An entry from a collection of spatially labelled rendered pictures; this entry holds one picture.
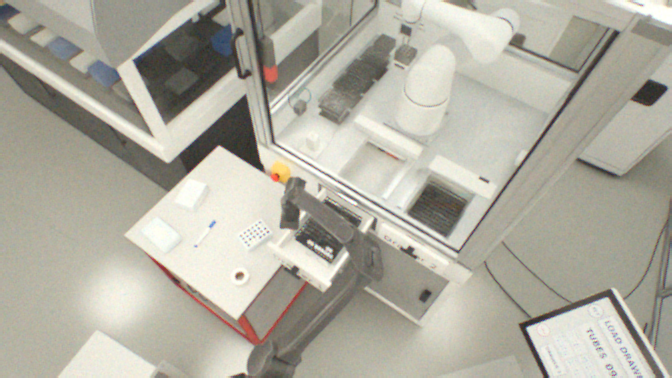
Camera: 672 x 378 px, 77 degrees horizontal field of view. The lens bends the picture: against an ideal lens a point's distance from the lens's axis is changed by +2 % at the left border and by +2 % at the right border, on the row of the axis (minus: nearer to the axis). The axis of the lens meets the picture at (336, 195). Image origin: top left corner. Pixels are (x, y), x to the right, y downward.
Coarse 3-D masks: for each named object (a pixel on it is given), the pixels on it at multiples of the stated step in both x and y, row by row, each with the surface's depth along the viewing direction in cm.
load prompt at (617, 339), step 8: (600, 320) 126; (608, 320) 125; (616, 320) 123; (608, 328) 125; (616, 328) 123; (608, 336) 124; (616, 336) 123; (624, 336) 121; (616, 344) 122; (624, 344) 121; (616, 352) 122; (624, 352) 121; (632, 352) 120; (624, 360) 121; (632, 360) 119; (640, 360) 118; (624, 368) 120; (632, 368) 119; (640, 368) 118; (632, 376) 119; (640, 376) 117; (648, 376) 116
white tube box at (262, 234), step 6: (258, 222) 178; (246, 228) 176; (252, 228) 178; (258, 228) 178; (264, 228) 177; (240, 234) 175; (246, 234) 175; (252, 234) 175; (258, 234) 176; (264, 234) 176; (270, 234) 176; (240, 240) 174; (246, 240) 173; (258, 240) 174; (264, 240) 176; (246, 246) 172; (252, 246) 172
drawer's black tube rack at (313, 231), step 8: (328, 200) 172; (336, 208) 173; (344, 208) 171; (344, 216) 169; (352, 216) 169; (304, 224) 167; (312, 224) 167; (304, 232) 165; (312, 232) 165; (320, 232) 165; (328, 232) 165; (296, 240) 167; (312, 240) 165; (320, 240) 166; (328, 240) 165; (336, 240) 163; (312, 248) 164; (336, 248) 162; (320, 256) 164; (336, 256) 164
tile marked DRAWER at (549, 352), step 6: (552, 342) 135; (540, 348) 137; (546, 348) 136; (552, 348) 134; (546, 354) 135; (552, 354) 134; (558, 354) 133; (546, 360) 135; (552, 360) 134; (558, 360) 133; (552, 366) 133; (558, 366) 132; (564, 366) 131; (552, 372) 133; (558, 372) 132; (564, 372) 131
